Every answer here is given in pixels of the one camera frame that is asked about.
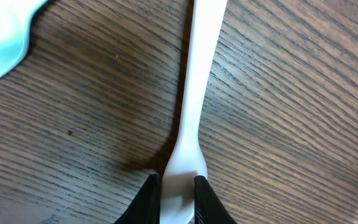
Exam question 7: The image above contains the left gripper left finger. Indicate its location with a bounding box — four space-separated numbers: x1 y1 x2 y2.
114 174 160 224

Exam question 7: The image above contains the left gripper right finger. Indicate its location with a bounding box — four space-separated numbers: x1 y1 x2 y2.
194 175 237 224

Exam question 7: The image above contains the white plastic spoon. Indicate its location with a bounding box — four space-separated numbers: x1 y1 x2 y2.
160 0 227 224

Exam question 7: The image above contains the blue fork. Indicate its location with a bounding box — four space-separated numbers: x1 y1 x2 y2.
0 0 47 78

